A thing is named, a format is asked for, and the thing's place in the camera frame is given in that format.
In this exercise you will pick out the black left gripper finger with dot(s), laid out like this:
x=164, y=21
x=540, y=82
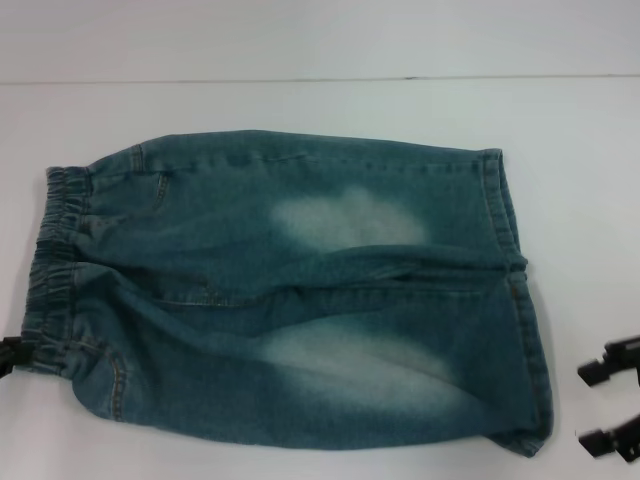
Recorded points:
x=10, y=357

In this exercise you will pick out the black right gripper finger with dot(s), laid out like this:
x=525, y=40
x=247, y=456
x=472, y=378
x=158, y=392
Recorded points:
x=612, y=362
x=612, y=442

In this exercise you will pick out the blue denim shorts with print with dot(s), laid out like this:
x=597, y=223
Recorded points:
x=280, y=260

